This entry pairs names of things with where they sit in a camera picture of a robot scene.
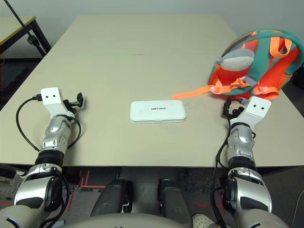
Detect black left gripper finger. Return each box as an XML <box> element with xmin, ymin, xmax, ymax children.
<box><xmin>75</xmin><ymin>92</ymin><xmax>85</xmax><ymax>107</ymax></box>

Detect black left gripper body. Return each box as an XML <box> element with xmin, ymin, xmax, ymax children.
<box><xmin>62</xmin><ymin>99</ymin><xmax>79</xmax><ymax>112</ymax></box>

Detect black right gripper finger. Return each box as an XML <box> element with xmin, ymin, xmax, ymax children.
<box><xmin>222</xmin><ymin>98</ymin><xmax>230</xmax><ymax>117</ymax></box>

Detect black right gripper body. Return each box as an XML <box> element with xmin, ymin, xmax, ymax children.
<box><xmin>227</xmin><ymin>99</ymin><xmax>246</xmax><ymax>117</ymax></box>

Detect teal and orange backpack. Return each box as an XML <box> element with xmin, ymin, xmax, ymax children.
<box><xmin>171</xmin><ymin>28</ymin><xmax>304</xmax><ymax>101</ymax></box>

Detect white pencil case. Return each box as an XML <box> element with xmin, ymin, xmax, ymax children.
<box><xmin>130</xmin><ymin>99</ymin><xmax>187</xmax><ymax>124</ymax></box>

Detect black foam floor mat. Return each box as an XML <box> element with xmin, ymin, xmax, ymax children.
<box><xmin>0</xmin><ymin>63</ymin><xmax>32</xmax><ymax>97</ymax></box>

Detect black clamp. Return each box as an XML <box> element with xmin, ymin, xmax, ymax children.
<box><xmin>26</xmin><ymin>34</ymin><xmax>39</xmax><ymax>46</ymax></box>

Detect black table leg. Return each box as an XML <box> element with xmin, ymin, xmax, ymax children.
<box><xmin>0</xmin><ymin>163</ymin><xmax>27</xmax><ymax>181</ymax></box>

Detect dark grey robot left leg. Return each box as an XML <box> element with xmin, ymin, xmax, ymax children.
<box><xmin>91</xmin><ymin>177</ymin><xmax>134</xmax><ymax>217</ymax></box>

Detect dark grey robot leg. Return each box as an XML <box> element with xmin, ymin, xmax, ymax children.
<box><xmin>91</xmin><ymin>177</ymin><xmax>134</xmax><ymax>217</ymax></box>
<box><xmin>157</xmin><ymin>179</ymin><xmax>193</xmax><ymax>226</ymax></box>

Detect thin black pole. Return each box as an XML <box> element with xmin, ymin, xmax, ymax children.
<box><xmin>4</xmin><ymin>0</ymin><xmax>33</xmax><ymax>37</ymax></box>

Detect dark grey robot right leg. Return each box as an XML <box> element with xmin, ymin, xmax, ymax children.
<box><xmin>157</xmin><ymin>179</ymin><xmax>193</xmax><ymax>226</ymax></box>

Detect white perforated shoe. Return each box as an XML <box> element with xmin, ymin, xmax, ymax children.
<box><xmin>192</xmin><ymin>213</ymin><xmax>222</xmax><ymax>228</ymax></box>

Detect beige robot torso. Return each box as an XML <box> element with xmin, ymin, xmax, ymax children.
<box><xmin>70</xmin><ymin>214</ymin><xmax>194</xmax><ymax>228</ymax></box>

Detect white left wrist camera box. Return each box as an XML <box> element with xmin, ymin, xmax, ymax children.
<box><xmin>39</xmin><ymin>87</ymin><xmax>75</xmax><ymax>117</ymax></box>

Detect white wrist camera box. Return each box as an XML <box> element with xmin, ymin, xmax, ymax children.
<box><xmin>234</xmin><ymin>95</ymin><xmax>273</xmax><ymax>127</ymax></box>
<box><xmin>39</xmin><ymin>87</ymin><xmax>75</xmax><ymax>117</ymax></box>

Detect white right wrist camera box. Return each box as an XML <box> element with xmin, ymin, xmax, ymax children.
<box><xmin>234</xmin><ymin>95</ymin><xmax>273</xmax><ymax>127</ymax></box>

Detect grey plush whale keychain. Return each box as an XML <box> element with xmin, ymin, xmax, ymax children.
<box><xmin>214</xmin><ymin>44</ymin><xmax>256</xmax><ymax>71</ymax></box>

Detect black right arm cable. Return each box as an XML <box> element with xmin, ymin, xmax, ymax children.
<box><xmin>210</xmin><ymin>98</ymin><xmax>236</xmax><ymax>228</ymax></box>

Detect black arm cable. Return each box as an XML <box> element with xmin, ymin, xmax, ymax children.
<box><xmin>15</xmin><ymin>94</ymin><xmax>82</xmax><ymax>152</ymax></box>
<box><xmin>210</xmin><ymin>98</ymin><xmax>236</xmax><ymax>228</ymax></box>

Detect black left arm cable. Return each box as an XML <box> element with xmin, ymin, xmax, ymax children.
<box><xmin>15</xmin><ymin>94</ymin><xmax>82</xmax><ymax>152</ymax></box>

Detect beige side table black frame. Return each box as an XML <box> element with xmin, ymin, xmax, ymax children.
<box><xmin>0</xmin><ymin>15</ymin><xmax>52</xmax><ymax>60</ymax></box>

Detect white floor cable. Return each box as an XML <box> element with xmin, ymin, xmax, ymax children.
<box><xmin>293</xmin><ymin>194</ymin><xmax>304</xmax><ymax>222</ymax></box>

